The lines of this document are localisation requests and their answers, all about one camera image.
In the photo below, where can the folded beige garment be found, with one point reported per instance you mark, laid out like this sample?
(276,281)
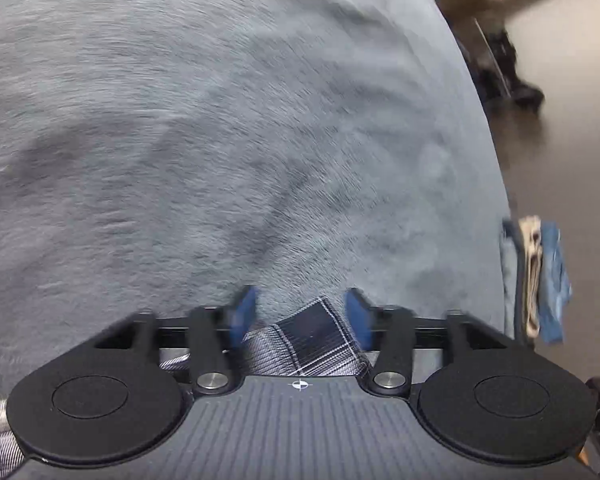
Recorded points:
(532,260)

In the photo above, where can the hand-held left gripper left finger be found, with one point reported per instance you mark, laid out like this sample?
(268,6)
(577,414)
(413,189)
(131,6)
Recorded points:
(242,312)

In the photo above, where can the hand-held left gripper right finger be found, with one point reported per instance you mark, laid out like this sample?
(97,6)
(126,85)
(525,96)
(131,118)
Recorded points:
(359,315)

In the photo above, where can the folded dark blue garment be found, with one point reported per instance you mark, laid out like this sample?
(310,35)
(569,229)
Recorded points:
(509,270)

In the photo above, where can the black lumpy object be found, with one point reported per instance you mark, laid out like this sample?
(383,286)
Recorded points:
(505,70)

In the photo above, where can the folded blue denim garment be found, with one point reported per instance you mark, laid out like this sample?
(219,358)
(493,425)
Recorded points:
(555,280)

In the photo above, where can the black white plaid pants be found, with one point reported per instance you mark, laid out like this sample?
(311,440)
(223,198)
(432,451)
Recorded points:
(310,335)

